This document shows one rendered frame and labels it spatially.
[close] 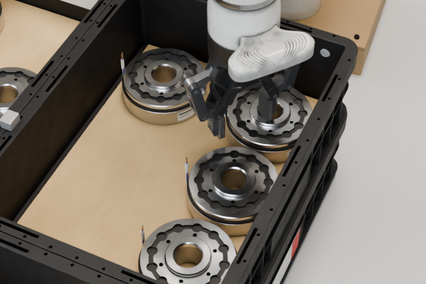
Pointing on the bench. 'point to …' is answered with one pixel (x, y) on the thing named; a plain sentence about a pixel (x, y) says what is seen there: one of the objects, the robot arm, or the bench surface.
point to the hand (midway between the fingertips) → (241, 116)
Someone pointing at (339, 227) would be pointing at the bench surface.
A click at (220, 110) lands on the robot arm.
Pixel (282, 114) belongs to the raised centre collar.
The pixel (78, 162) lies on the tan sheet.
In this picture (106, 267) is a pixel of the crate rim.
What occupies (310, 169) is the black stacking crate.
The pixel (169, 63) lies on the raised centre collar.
